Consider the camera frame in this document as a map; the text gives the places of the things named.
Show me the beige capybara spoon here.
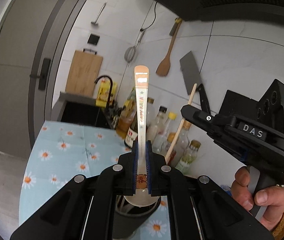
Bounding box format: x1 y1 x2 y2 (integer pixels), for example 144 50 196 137
125 65 158 207

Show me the kitchen cleaver knife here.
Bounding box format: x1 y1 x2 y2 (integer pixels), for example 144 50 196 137
179 50 212 114

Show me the person's right hand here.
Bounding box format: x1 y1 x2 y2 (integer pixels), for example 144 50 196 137
231 167 284 231

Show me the black metal utensil cup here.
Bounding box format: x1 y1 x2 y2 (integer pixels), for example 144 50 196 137
112 196 161 239

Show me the green label glass bottle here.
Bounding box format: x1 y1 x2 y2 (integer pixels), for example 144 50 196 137
175 140 201 174

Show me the blue daisy tablecloth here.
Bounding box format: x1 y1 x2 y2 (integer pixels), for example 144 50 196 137
18 120 170 240

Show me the clear oil bottle yellow cap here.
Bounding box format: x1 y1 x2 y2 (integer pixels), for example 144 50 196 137
159 112 177 152

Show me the yellow label sauce bottle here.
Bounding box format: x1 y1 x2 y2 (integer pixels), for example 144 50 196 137
116 88 137 139

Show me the black sink faucet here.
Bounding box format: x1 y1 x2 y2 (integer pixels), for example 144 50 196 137
94 75 113 110

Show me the wooden cutting board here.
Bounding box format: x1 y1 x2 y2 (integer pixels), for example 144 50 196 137
65 50 103 97

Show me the black wall plate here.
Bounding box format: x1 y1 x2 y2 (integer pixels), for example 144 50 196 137
219 90 258 119

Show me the wooden spatula on wall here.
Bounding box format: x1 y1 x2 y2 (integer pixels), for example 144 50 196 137
156 18 182 77

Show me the black door handle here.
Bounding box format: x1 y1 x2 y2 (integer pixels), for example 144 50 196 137
30 58 51 90

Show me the wire whisk on wall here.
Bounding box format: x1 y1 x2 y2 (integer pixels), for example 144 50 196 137
124 29 145 63

